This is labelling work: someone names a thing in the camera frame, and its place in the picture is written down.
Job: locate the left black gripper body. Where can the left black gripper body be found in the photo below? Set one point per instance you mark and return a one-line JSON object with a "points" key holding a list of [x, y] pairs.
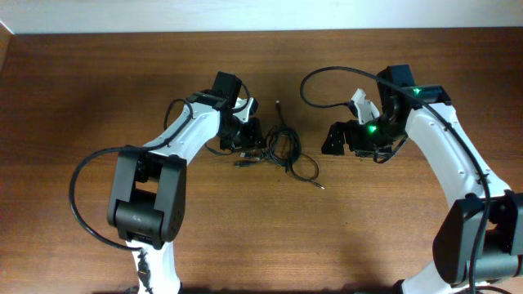
{"points": [[240, 135]]}

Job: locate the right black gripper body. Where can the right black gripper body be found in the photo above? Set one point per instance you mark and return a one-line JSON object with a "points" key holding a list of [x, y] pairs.
{"points": [[373, 137]]}

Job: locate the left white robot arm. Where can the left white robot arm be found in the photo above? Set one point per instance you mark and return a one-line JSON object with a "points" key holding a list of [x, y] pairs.
{"points": [[148, 196]]}

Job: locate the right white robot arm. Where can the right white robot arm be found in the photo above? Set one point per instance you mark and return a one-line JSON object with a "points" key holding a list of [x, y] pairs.
{"points": [[480, 241]]}

